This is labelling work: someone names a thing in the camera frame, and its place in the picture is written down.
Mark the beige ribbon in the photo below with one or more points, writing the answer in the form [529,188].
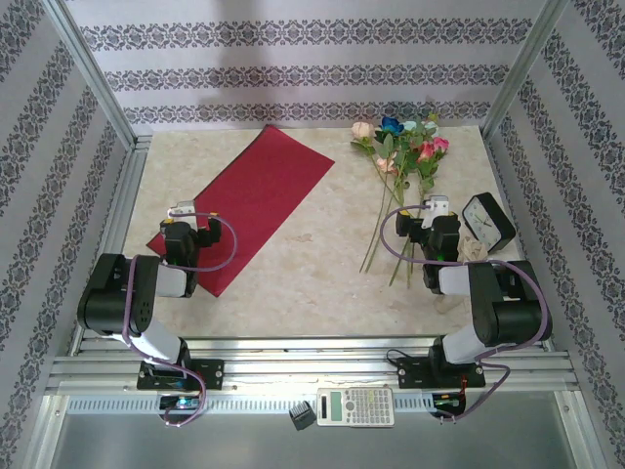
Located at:
[473,249]

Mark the peach pink fake rose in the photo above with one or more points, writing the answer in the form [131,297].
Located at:
[386,163]

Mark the small salmon fake rose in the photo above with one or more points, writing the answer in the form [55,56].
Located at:
[426,151]

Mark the red maroon wrapping paper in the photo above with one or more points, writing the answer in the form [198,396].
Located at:
[263,181]

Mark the hot pink fake rose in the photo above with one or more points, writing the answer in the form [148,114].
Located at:
[441,143]

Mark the light teal fake flower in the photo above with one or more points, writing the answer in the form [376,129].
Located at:
[425,126]

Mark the blue fake rose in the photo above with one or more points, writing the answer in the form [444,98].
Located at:
[392,125]

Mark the pale peach fake rose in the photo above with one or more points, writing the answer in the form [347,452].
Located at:
[362,129]

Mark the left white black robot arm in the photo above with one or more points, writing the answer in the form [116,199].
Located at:
[117,293]

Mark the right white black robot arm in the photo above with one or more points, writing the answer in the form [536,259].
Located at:
[512,312]

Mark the black alarm clock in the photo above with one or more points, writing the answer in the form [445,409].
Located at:
[483,222]

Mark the small controller circuit board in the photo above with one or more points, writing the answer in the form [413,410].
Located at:
[180,403]
[446,400]

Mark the grey scientific calculator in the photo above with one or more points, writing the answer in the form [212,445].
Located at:
[356,406]

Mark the small black ribbed block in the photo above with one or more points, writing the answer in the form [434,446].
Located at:
[301,416]

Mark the steel sheet panel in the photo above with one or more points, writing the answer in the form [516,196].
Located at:
[244,444]

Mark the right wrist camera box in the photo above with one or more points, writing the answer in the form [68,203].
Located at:
[438,204]

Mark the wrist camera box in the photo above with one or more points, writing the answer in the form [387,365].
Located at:
[183,207]
[438,204]

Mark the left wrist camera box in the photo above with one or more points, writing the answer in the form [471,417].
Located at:
[183,207]

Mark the aluminium side rail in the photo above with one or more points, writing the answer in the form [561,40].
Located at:
[126,195]
[498,161]

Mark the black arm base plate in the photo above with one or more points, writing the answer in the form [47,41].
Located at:
[415,373]
[212,373]

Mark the aluminium frame post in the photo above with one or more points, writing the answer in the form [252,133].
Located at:
[93,73]
[520,73]

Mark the aluminium front rail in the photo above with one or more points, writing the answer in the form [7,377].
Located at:
[303,364]

